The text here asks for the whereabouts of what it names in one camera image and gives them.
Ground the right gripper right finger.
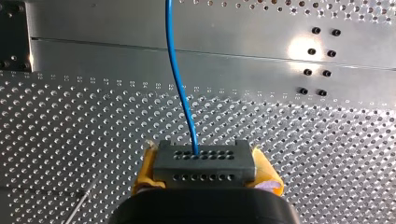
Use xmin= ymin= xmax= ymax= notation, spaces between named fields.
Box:
xmin=245 ymin=145 xmax=285 ymax=197

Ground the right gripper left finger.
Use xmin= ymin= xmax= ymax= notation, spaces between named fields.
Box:
xmin=131 ymin=139 xmax=166 ymax=197

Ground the blue cable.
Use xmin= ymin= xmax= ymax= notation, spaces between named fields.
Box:
xmin=151 ymin=0 xmax=257 ymax=189

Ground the metal post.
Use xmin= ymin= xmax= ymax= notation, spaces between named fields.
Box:
xmin=64 ymin=190 xmax=92 ymax=224

